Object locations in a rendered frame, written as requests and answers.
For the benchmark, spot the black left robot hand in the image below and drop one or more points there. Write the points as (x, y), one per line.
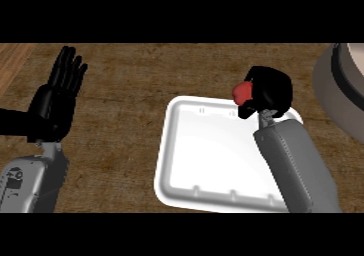
(53, 103)

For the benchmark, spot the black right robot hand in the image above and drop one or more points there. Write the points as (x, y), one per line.
(273, 89)

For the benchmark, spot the red bell pepper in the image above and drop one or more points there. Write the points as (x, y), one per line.
(243, 92)

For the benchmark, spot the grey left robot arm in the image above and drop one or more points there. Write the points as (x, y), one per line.
(31, 181)

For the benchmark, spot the grey pot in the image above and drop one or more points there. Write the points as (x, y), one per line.
(345, 90)

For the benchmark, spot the white plastic tray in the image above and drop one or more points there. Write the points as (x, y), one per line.
(212, 156)

